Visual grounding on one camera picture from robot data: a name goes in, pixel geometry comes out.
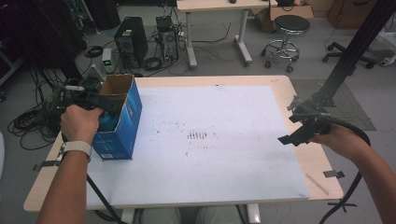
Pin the black metal stand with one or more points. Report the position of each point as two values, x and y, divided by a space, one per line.
358 46

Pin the wooden desk with white legs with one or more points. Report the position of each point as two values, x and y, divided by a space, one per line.
218 4

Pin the grey floor mat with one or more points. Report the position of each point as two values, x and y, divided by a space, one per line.
348 102

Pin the black round stool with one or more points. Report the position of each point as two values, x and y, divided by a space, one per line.
291 24

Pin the small white device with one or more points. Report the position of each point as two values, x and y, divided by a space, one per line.
107 60

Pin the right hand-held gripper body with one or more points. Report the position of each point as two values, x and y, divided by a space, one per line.
313 119

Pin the person's left hand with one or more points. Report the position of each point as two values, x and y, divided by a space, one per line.
79 124

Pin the black curtain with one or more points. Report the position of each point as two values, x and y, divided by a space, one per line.
37 28

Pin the wristwatch with white band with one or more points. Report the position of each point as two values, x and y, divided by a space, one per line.
77 146

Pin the thin wooden stick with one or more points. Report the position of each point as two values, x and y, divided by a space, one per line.
317 184

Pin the small black computer tower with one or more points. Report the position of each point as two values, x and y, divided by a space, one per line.
168 40

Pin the open brown cardboard box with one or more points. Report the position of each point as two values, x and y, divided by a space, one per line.
289 12

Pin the closed brown cardboard box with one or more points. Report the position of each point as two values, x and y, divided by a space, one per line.
348 14

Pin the person's right hand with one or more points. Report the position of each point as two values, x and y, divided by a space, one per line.
341 140

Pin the black tape strip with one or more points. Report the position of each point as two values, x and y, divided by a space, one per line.
46 165
333 174

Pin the white mat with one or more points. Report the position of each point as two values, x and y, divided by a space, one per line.
202 174

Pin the black office chair base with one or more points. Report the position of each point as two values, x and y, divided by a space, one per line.
351 54

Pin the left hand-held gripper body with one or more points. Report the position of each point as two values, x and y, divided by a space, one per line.
79 95

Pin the large black computer tower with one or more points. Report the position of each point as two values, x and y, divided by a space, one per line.
132 40

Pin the blue cardboard box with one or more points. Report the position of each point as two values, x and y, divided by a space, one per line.
126 130

